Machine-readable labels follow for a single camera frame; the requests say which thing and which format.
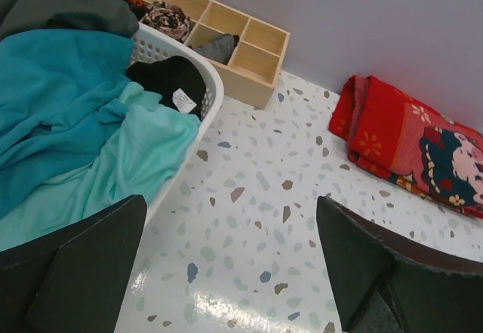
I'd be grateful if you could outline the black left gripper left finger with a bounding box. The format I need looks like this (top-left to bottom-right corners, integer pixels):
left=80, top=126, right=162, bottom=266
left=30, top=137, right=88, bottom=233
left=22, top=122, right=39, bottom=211
left=1, top=195, right=147, bottom=332

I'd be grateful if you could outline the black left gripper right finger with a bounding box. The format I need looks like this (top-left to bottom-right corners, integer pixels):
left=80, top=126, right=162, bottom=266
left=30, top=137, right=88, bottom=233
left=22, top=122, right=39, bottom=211
left=316, top=196, right=482, bottom=332

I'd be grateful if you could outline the mint green t shirt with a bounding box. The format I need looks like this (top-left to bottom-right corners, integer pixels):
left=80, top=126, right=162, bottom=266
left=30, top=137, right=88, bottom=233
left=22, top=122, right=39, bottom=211
left=1, top=82, right=201, bottom=250

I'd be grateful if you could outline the red folded cartoon blanket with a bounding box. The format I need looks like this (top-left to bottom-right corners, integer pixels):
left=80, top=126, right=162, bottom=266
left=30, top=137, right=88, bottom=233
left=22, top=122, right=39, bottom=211
left=329, top=76, right=482, bottom=218

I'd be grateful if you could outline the teal t shirt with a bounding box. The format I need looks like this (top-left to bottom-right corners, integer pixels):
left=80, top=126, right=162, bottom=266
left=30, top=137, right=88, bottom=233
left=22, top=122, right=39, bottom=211
left=1, top=29, right=134, bottom=216

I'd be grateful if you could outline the black garment with label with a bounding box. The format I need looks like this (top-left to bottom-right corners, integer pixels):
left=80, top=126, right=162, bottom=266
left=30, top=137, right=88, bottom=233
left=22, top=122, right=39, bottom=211
left=126, top=56, right=207, bottom=119

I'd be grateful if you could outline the white plastic laundry basket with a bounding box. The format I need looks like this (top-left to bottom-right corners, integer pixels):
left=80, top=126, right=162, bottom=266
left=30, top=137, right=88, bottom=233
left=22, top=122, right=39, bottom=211
left=129, top=21, right=225, bottom=224

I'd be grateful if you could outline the wooden compartment organizer box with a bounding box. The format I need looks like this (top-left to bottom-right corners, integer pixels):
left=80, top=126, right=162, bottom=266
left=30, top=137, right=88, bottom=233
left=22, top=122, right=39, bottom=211
left=144, top=0, right=290, bottom=109

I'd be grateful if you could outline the grey sock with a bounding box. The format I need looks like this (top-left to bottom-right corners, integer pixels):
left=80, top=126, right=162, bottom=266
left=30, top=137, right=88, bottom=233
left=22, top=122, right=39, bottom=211
left=190, top=34, right=240, bottom=65

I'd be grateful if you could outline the pink brown patterned sock roll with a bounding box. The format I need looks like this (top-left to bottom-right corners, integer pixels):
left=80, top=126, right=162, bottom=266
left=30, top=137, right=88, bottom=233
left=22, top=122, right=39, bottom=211
left=142, top=2, right=191, bottom=43

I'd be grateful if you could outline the dark grey t shirt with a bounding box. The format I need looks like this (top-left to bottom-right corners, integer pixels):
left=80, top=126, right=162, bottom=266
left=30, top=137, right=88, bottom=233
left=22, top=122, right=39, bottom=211
left=1, top=0, right=139, bottom=39

